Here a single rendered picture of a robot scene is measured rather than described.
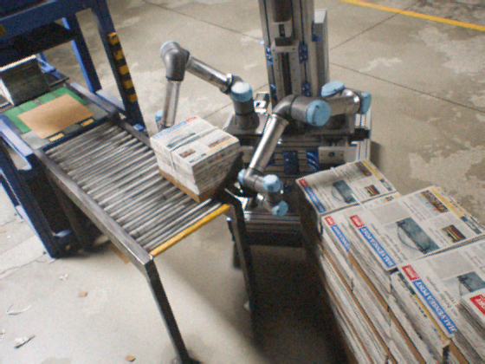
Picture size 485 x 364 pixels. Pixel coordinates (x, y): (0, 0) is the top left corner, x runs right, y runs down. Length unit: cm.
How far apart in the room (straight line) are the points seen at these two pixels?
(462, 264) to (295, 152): 140
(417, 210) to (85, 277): 227
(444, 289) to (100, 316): 213
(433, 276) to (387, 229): 24
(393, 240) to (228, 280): 155
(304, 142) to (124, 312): 146
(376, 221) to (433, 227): 19
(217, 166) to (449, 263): 114
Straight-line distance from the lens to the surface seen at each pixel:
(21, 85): 396
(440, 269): 170
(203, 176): 234
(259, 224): 313
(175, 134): 254
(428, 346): 166
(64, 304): 339
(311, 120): 226
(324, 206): 226
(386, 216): 186
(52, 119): 359
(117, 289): 331
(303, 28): 275
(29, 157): 331
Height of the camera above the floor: 232
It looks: 38 degrees down
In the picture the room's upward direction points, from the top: 11 degrees counter-clockwise
